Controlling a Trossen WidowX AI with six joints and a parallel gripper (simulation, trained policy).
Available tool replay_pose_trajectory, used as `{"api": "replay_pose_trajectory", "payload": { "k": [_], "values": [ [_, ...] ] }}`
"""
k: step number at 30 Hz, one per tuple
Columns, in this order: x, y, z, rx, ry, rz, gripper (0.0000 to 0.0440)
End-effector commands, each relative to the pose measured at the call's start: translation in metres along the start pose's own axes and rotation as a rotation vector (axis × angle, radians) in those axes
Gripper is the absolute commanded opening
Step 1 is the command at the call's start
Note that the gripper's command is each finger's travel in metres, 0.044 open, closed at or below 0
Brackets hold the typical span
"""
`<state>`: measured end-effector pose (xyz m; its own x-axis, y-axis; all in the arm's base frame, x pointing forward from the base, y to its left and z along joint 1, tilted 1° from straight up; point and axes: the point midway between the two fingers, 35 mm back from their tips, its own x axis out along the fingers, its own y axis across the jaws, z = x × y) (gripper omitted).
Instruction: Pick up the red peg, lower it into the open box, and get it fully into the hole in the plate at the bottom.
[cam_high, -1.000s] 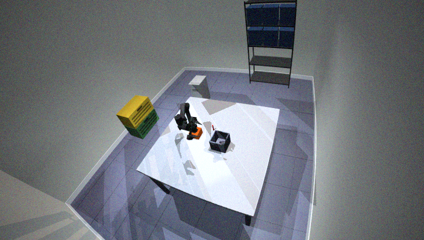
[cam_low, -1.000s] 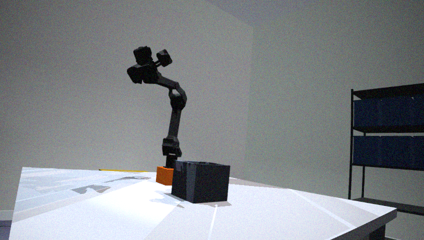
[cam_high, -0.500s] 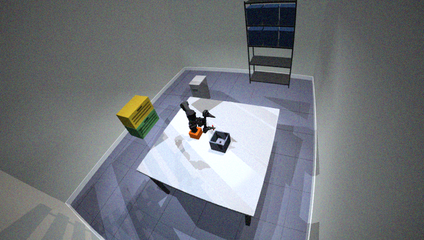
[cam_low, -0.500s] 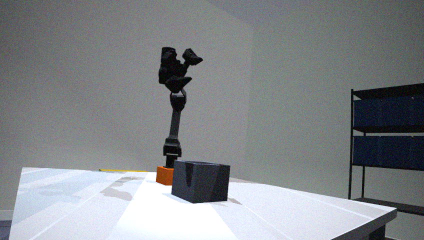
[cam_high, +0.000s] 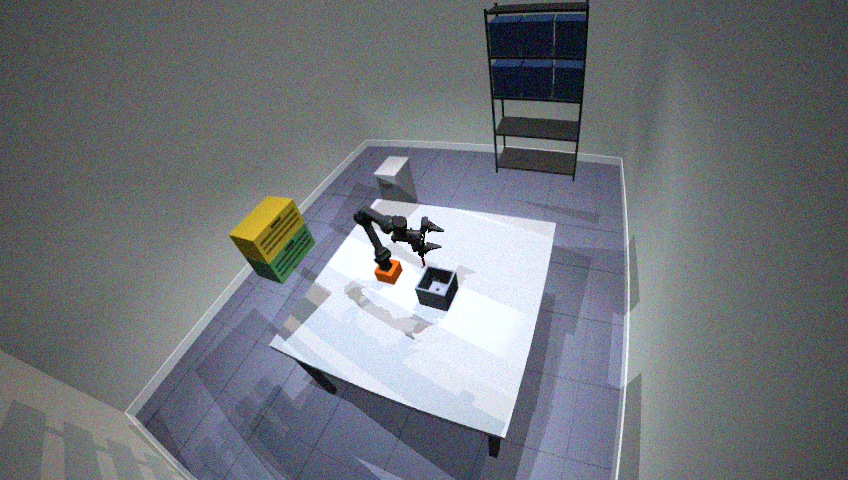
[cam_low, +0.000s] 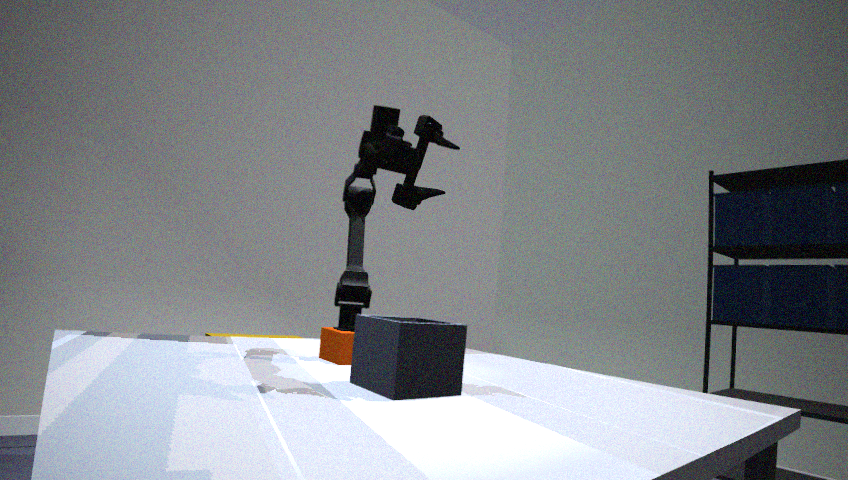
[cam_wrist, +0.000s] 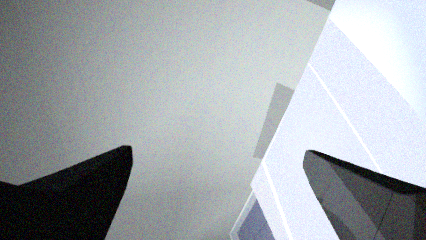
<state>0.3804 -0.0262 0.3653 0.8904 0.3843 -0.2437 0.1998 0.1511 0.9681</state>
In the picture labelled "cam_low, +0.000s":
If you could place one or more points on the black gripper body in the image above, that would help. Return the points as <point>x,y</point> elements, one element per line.
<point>411,160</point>

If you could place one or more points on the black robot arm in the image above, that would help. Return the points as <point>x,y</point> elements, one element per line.
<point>384,140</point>

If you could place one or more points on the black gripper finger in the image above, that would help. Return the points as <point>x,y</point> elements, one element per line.
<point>417,194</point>
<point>436,135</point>

